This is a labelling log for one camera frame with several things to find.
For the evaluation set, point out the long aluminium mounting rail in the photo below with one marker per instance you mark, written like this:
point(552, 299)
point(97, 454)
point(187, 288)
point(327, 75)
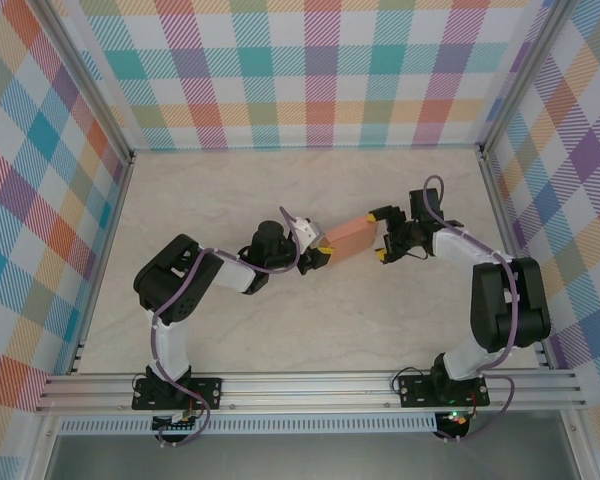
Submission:
point(305, 392)

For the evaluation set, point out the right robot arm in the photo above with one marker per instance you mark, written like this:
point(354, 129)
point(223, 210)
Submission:
point(485, 300)

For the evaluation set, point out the pink paper box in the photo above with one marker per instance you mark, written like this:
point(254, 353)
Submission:
point(352, 239)

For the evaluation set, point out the aluminium frame leg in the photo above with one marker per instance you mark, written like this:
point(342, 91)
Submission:
point(42, 450)
point(577, 445)

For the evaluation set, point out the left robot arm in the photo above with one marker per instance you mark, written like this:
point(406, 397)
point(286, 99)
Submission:
point(172, 350)

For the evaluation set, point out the aluminium frame post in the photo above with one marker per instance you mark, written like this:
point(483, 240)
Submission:
point(92, 85)
point(521, 75)

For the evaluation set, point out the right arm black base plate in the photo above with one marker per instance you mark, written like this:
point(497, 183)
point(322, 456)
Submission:
point(412, 390)

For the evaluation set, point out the aluminium table side rail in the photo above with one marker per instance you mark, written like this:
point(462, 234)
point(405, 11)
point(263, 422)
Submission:
point(100, 265)
point(497, 200)

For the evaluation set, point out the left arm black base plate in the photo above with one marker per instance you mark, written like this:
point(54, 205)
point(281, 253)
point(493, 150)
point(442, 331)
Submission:
point(210, 392)

